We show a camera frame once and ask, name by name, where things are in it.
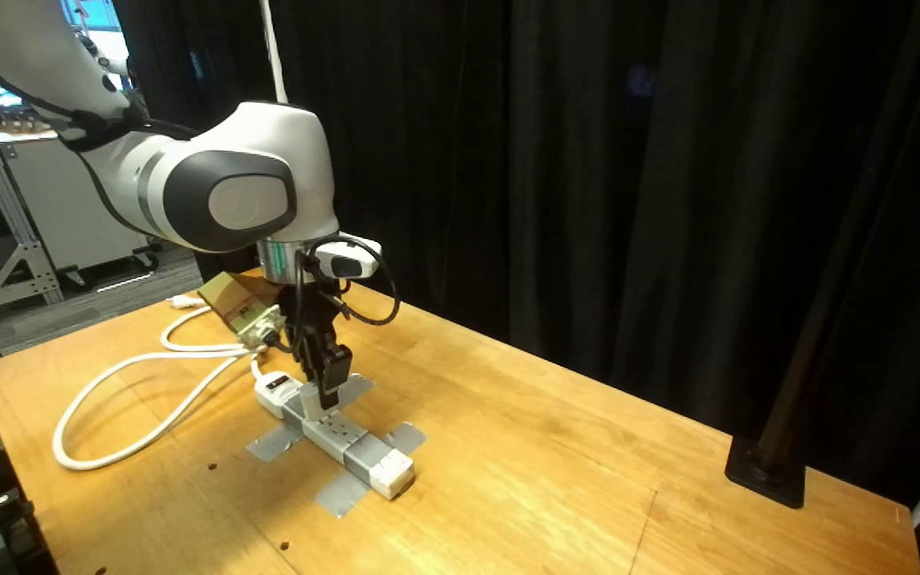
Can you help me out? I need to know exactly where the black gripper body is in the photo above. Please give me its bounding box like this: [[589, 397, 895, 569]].
[[279, 275, 357, 360]]

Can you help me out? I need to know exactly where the white power strip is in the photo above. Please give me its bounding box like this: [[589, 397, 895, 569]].
[[252, 372, 420, 503]]

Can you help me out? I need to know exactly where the thin white pole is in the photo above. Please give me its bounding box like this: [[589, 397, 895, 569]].
[[254, 0, 295, 109]]

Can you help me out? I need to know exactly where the white cabinet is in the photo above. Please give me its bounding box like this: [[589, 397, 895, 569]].
[[0, 126, 163, 293]]

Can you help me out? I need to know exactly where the black curtain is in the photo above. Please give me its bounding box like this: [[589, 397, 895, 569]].
[[110, 0, 920, 506]]

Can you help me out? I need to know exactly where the tall stand pole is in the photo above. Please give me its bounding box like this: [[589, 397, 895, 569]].
[[721, 104, 914, 510]]

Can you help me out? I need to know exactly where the white wrist cable connector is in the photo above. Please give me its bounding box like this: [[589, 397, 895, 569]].
[[310, 232, 386, 285]]

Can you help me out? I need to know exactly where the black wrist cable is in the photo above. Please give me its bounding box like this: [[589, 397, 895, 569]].
[[289, 235, 406, 333]]

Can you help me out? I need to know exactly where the grey duct tape strip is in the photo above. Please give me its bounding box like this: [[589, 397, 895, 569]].
[[314, 421, 429, 523], [241, 373, 373, 467]]

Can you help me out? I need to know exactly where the white power strip cable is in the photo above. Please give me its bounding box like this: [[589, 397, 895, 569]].
[[49, 293, 284, 477]]

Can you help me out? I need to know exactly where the grey metal frame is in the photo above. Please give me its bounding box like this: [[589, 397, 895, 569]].
[[0, 126, 67, 312]]

